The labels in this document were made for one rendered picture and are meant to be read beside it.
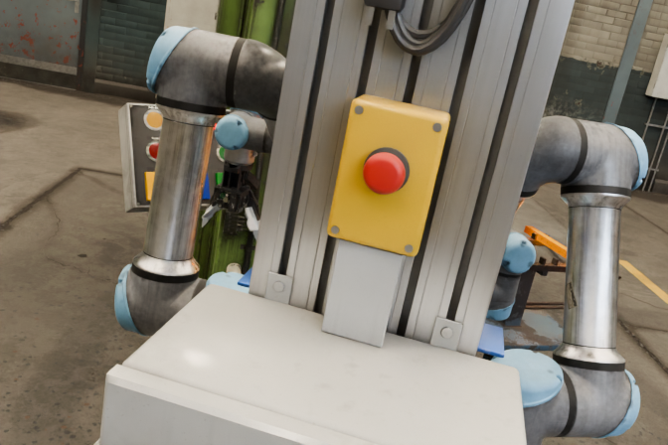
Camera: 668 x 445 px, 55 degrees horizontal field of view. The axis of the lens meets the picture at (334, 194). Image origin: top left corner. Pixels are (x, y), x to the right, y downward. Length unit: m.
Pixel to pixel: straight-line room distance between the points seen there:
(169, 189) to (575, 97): 7.76
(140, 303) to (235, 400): 0.63
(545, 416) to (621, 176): 0.42
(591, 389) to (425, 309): 0.55
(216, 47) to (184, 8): 6.33
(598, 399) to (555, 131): 0.44
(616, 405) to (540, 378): 0.15
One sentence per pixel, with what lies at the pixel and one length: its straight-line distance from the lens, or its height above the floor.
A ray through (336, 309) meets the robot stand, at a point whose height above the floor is 1.26.
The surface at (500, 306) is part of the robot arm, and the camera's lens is 1.42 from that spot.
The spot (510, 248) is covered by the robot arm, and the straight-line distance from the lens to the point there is 1.36.
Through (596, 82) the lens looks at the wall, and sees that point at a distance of 8.71.
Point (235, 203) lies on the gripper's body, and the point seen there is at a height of 1.04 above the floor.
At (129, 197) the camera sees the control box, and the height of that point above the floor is 0.97.
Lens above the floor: 1.54
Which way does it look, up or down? 16 degrees down
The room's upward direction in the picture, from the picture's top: 11 degrees clockwise
